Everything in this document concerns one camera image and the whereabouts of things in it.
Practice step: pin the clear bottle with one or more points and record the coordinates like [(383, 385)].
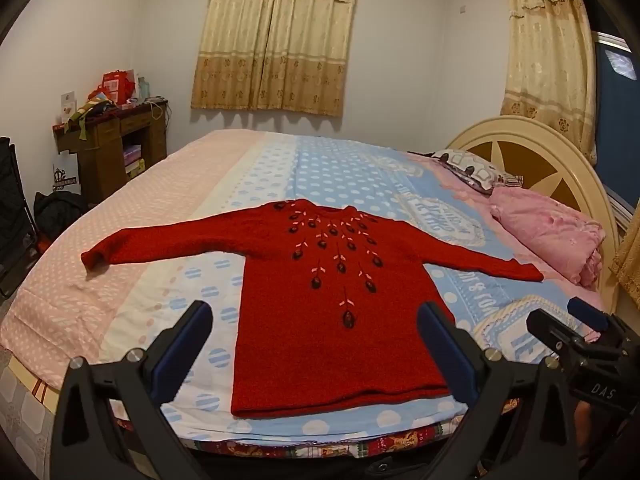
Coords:
[(143, 89)]

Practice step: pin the floral bed sheet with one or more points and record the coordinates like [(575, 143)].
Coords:
[(390, 442)]

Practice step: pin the white card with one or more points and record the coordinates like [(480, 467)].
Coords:
[(68, 106)]

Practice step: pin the red knitted sweater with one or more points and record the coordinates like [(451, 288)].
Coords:
[(340, 340)]

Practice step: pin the white paper bag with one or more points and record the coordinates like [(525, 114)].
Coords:
[(66, 172)]

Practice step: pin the patterned pillow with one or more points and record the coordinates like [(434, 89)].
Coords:
[(475, 170)]

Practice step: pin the black bag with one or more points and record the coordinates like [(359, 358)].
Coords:
[(62, 215)]

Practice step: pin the brown wooden desk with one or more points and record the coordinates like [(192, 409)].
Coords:
[(105, 155)]

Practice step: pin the green striped cloth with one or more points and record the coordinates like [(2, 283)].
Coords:
[(82, 115)]

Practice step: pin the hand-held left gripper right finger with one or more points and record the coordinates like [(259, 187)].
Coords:
[(450, 355)]

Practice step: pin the wide beige window curtain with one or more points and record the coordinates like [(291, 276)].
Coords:
[(275, 35)]

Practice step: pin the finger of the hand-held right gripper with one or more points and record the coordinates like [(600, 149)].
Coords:
[(587, 312), (547, 330)]

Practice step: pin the narrow beige curtain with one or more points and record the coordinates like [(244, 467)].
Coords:
[(545, 60)]

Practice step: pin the stack of boxes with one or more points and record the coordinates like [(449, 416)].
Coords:
[(133, 160)]

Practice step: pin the pink folded quilt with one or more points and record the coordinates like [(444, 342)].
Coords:
[(545, 230)]

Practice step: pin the red gift bag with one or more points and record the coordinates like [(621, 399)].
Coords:
[(119, 87)]

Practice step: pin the black folding chair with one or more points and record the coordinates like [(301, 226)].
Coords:
[(12, 210)]

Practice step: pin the cream wooden headboard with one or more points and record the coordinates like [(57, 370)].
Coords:
[(560, 160)]

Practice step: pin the dark window pane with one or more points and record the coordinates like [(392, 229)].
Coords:
[(615, 125)]

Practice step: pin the polka dot bedspread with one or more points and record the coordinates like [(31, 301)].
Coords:
[(350, 175)]

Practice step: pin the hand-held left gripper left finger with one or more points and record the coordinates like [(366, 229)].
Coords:
[(182, 355)]

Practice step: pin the cream bed base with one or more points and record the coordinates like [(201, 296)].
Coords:
[(30, 382)]

